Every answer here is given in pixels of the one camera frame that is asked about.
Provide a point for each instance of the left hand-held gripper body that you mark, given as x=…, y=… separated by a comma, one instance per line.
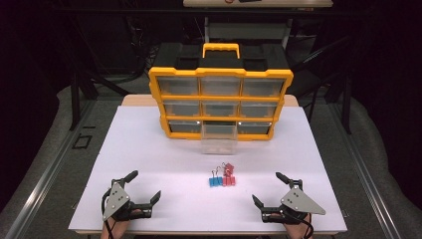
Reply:
x=116, y=199

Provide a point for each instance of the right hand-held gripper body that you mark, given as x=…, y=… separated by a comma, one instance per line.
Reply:
x=298, y=200

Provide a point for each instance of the blue binder clip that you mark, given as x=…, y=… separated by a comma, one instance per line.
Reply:
x=220, y=181
x=215, y=182
x=211, y=183

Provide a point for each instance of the clear plastic organizer drawer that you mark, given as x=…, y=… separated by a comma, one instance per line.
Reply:
x=219, y=146

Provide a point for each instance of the yellow black drawer organizer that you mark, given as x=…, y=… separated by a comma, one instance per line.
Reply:
x=219, y=71

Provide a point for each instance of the person's right hand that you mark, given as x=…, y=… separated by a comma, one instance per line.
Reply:
x=298, y=230

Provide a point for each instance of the person's left hand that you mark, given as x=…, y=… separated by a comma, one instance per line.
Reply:
x=116, y=230

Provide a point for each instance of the white table cover sheet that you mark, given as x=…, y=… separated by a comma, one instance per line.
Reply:
x=149, y=186

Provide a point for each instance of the wooden table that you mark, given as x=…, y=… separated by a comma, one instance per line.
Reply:
x=139, y=100

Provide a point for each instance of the black metal stand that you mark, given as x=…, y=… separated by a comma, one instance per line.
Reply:
x=347, y=106
x=75, y=99

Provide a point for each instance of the grid of clear closed bins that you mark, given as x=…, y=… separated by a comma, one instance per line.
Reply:
x=179, y=85

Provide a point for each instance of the light background table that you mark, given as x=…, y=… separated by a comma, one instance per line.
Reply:
x=265, y=3

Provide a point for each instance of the metal floor rail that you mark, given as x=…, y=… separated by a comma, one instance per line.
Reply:
x=365, y=179
x=49, y=172

